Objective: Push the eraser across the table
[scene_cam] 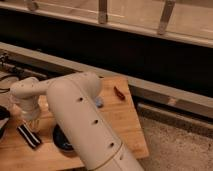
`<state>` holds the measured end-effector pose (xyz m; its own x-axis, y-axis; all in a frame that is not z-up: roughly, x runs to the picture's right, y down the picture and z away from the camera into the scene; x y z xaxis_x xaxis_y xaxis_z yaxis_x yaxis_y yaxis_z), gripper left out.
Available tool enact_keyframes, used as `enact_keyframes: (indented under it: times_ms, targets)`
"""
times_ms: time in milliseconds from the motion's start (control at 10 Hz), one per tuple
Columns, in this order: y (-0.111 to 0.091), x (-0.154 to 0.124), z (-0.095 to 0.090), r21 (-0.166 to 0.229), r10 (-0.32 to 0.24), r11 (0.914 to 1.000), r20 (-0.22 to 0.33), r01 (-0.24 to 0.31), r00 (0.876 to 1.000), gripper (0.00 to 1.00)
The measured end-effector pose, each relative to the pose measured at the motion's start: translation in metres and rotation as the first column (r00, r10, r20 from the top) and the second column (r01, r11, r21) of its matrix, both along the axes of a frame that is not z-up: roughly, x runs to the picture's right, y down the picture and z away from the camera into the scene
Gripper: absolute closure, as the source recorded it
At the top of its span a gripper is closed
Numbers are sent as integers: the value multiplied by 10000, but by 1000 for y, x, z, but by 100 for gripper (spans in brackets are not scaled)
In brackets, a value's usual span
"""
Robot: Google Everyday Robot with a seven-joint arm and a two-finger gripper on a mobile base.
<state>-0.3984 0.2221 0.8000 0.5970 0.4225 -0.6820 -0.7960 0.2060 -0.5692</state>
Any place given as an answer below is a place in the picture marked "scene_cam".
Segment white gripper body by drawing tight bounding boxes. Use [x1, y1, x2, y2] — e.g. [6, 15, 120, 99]
[12, 96, 41, 122]

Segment black white striped eraser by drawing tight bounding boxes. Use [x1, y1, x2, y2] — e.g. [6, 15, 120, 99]
[17, 124, 42, 149]

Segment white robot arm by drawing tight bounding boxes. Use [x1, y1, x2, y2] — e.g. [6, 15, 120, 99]
[10, 72, 144, 171]

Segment black object at left edge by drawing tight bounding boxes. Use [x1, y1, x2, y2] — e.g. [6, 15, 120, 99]
[0, 106, 10, 139]

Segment dark round bowl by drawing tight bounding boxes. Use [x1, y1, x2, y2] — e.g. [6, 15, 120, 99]
[52, 125, 73, 152]

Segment blue object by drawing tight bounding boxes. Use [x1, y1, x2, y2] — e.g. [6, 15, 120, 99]
[95, 97, 104, 108]

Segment small red object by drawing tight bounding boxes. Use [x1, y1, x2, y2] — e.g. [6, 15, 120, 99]
[114, 86, 125, 100]

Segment black cable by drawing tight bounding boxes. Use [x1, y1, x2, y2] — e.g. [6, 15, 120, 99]
[0, 73, 21, 94]

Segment metal railing bracket middle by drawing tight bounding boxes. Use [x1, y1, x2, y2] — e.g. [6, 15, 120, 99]
[98, 0, 108, 24]

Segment metal railing bracket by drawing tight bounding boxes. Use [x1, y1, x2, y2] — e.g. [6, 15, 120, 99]
[157, 0, 176, 35]
[98, 0, 108, 24]

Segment metal railing bracket right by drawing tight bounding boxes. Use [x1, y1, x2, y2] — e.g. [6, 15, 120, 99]
[157, 0, 176, 35]

